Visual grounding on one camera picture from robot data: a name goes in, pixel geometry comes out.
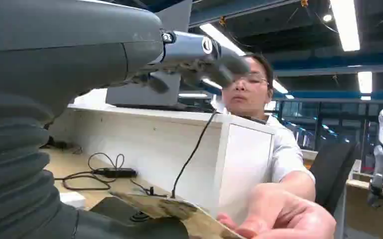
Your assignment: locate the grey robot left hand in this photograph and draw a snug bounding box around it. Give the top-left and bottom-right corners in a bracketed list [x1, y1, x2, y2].
[0, 0, 251, 239]

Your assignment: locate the person's left hand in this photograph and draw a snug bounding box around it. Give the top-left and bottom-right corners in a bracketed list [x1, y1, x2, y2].
[217, 183, 337, 239]

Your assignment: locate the tan card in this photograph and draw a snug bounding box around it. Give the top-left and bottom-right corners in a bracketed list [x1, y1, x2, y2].
[110, 191, 247, 239]

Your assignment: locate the black office chair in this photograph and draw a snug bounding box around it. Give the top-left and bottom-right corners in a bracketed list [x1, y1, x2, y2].
[309, 141, 361, 216]

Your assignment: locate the wooden background table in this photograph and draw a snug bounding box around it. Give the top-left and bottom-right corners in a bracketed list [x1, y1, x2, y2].
[345, 179, 383, 239]

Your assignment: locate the grey monitor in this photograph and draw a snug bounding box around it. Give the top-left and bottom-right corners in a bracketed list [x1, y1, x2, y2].
[105, 0, 194, 112]

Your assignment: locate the person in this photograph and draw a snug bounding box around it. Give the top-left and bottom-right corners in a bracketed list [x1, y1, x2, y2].
[211, 52, 317, 228]

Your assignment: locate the white desk shelf unit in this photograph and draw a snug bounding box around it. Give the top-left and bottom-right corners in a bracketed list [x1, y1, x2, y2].
[47, 105, 277, 227]

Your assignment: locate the ribbed grey left arm sleeve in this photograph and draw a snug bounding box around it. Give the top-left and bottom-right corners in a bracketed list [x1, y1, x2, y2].
[0, 86, 80, 239]

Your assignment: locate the long ceiling light panel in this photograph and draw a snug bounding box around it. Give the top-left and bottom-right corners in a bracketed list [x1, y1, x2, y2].
[199, 23, 247, 57]
[357, 71, 373, 101]
[329, 0, 361, 52]

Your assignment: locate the black hanging cable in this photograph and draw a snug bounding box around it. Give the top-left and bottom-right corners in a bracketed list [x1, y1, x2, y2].
[170, 111, 218, 199]

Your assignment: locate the black power adapter with cable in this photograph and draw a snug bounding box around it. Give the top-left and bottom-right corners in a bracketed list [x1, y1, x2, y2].
[54, 152, 138, 192]

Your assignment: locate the short black cable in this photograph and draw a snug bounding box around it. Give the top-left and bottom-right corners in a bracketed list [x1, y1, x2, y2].
[130, 179, 168, 199]

